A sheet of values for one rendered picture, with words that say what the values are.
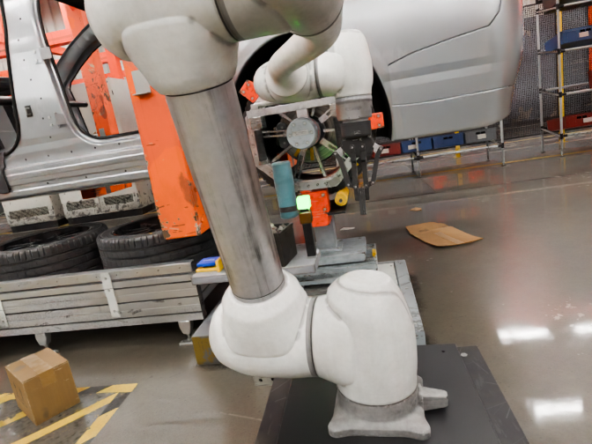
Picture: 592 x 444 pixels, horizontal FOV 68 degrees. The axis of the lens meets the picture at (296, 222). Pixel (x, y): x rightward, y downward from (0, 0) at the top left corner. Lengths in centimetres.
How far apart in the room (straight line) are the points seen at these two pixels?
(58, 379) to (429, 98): 192
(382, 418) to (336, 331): 18
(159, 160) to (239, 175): 117
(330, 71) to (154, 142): 93
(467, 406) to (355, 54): 78
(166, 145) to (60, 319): 104
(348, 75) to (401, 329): 59
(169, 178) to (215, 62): 123
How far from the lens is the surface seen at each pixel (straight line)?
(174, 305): 207
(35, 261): 256
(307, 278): 224
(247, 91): 212
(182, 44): 59
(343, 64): 109
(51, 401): 194
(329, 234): 229
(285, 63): 93
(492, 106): 224
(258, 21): 57
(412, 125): 216
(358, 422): 88
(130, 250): 220
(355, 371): 82
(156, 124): 181
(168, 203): 183
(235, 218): 69
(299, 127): 193
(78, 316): 233
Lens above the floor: 89
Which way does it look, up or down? 12 degrees down
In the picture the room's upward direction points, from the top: 9 degrees counter-clockwise
